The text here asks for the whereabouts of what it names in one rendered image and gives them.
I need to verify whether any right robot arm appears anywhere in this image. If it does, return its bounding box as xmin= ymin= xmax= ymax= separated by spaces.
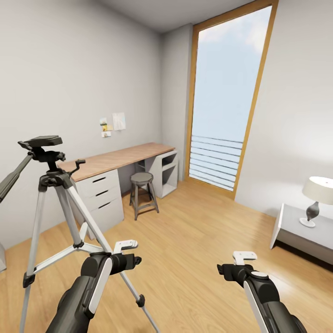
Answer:
xmin=217 ymin=251 xmax=307 ymax=333

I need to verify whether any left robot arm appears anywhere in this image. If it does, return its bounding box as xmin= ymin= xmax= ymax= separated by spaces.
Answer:
xmin=45 ymin=240 xmax=142 ymax=333

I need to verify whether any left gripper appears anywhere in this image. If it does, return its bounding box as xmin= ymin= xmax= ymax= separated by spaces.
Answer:
xmin=113 ymin=253 xmax=142 ymax=274

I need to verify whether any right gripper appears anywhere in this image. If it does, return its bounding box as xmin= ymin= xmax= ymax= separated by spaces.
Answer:
xmin=217 ymin=263 xmax=253 ymax=284

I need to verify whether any camera tripod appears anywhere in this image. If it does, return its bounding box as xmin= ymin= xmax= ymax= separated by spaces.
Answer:
xmin=0 ymin=135 xmax=161 ymax=333

